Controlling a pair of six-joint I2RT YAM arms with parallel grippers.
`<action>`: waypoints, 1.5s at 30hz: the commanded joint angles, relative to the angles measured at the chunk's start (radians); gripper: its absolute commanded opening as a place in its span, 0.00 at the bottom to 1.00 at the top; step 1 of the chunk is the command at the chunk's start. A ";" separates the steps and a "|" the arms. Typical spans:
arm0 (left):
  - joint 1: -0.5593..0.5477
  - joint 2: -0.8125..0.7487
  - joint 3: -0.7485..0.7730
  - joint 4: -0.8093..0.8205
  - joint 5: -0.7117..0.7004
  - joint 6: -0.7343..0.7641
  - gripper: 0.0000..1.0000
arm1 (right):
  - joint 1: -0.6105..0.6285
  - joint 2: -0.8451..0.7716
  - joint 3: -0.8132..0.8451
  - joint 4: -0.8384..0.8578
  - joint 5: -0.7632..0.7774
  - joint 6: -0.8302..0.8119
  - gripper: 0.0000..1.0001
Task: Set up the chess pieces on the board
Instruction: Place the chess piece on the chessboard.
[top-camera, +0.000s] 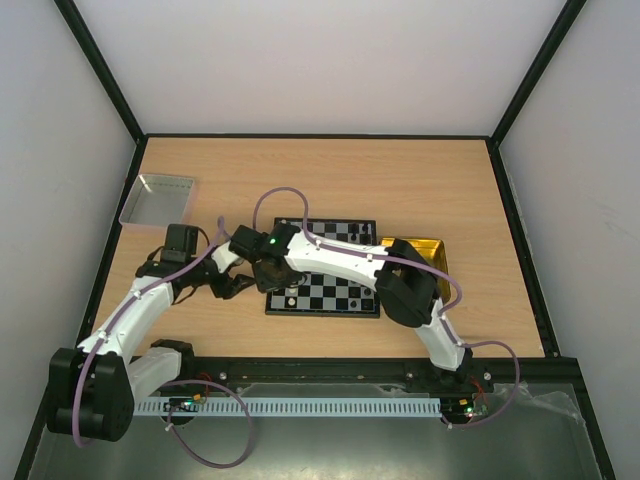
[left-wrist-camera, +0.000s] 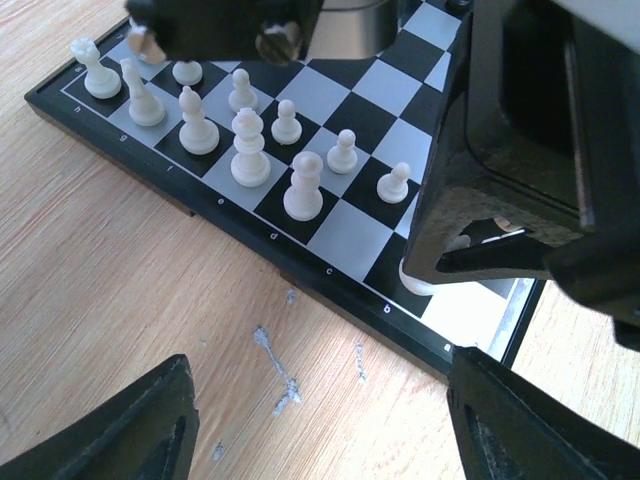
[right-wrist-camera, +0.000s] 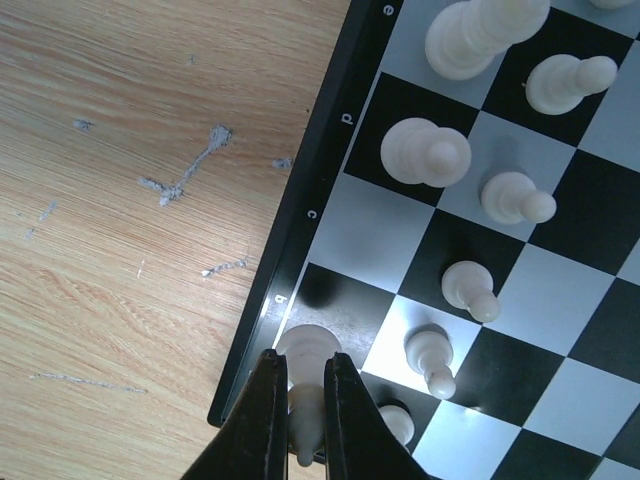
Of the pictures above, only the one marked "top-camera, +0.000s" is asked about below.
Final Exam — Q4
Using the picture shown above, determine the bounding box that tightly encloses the black magnetic chess board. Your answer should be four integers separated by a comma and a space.
265, 218, 381, 318

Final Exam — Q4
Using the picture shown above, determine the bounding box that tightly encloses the gold metal tin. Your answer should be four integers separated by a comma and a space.
402, 237, 451, 303

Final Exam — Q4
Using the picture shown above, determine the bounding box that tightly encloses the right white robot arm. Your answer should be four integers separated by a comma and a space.
212, 223, 472, 392

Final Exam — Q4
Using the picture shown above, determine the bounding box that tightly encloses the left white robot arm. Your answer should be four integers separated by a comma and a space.
46, 224, 242, 448

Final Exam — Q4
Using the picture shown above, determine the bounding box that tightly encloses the silver metal tray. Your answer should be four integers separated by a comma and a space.
119, 173, 197, 229

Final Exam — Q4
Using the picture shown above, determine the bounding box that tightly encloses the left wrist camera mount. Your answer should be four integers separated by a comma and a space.
210, 241, 244, 274

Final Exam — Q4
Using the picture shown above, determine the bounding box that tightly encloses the black frame enclosure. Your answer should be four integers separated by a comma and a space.
14, 1, 615, 479

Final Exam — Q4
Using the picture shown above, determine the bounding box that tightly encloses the white slotted cable duct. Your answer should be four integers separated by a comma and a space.
134, 397, 441, 418

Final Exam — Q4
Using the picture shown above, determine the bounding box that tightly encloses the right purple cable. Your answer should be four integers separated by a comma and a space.
252, 187, 521, 431

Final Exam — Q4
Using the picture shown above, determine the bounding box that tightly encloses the purple cable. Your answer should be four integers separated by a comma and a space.
252, 187, 521, 431
72, 215, 256, 466

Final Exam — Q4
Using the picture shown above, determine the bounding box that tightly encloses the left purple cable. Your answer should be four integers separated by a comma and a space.
72, 215, 256, 466

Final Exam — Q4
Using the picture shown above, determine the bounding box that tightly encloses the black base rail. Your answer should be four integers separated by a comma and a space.
137, 355, 576, 396

